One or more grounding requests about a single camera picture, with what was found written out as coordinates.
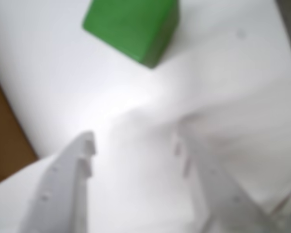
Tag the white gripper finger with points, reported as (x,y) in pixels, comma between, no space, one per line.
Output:
(220,206)
(63,184)

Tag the green cube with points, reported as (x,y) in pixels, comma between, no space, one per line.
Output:
(131,29)

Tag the brown cardboard box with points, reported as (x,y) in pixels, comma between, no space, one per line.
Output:
(7,136)

